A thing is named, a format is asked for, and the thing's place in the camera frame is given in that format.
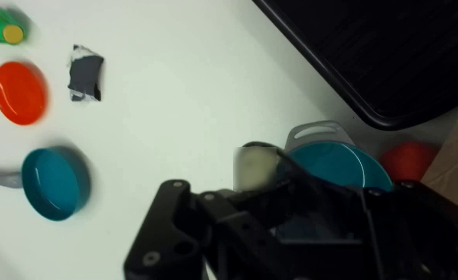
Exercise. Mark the black tray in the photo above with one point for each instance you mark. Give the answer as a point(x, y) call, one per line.
point(392, 61)

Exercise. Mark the glass pot lid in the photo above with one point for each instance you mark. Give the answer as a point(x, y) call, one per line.
point(260, 164)

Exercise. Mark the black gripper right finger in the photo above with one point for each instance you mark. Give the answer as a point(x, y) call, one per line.
point(413, 232)

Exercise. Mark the red toy tomato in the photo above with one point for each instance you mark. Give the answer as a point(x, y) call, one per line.
point(408, 161)

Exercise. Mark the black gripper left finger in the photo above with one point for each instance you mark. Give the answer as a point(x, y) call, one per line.
point(185, 232)

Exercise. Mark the teal toy frying pan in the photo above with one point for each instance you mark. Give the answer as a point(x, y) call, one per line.
point(54, 181)

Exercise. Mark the blue pot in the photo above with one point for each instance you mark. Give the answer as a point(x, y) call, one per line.
point(325, 151)

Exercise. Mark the orange toy plate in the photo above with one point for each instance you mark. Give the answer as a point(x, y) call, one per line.
point(23, 95)

